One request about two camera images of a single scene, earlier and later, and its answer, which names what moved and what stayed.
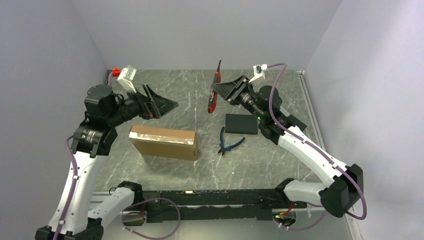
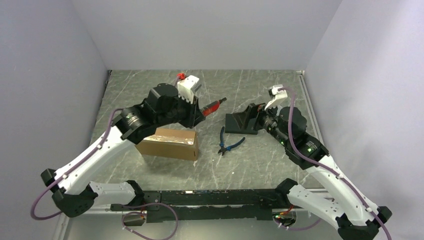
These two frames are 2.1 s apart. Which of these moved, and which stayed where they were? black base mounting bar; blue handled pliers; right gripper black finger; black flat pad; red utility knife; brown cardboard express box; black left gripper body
Moved: red utility knife; right gripper black finger; black left gripper body
Stayed: black base mounting bar; brown cardboard express box; black flat pad; blue handled pliers
